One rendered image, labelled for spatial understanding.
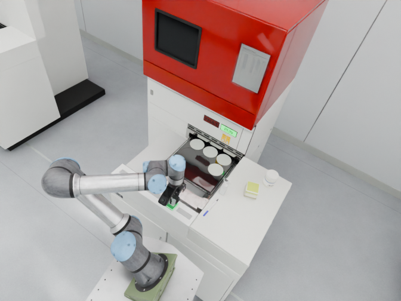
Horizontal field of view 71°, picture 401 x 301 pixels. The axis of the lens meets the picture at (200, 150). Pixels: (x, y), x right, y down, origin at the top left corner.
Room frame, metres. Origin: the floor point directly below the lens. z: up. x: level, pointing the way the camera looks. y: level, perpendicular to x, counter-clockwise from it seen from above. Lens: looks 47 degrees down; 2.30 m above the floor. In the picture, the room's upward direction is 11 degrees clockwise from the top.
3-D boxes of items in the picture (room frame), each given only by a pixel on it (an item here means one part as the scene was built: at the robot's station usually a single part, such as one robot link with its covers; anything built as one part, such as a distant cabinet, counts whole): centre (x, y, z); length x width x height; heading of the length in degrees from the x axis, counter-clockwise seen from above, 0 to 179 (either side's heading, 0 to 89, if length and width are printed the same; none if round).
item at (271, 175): (1.06, -0.44, 1.01); 0.07 x 0.07 x 0.10
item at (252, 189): (0.96, -0.33, 1.00); 0.07 x 0.07 x 0.07; 85
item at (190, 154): (1.19, -0.02, 0.90); 0.34 x 0.34 x 0.01; 65
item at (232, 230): (0.90, -0.31, 0.89); 0.62 x 0.35 x 0.14; 155
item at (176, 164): (0.80, 0.09, 1.28); 0.09 x 0.08 x 0.11; 108
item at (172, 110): (1.43, 0.08, 1.02); 0.82 x 0.03 x 0.40; 65
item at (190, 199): (0.94, 0.07, 0.87); 0.36 x 0.08 x 0.03; 65
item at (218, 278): (1.02, -0.03, 0.41); 0.97 x 0.64 x 0.82; 65
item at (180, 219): (0.85, 0.21, 0.89); 0.55 x 0.09 x 0.14; 65
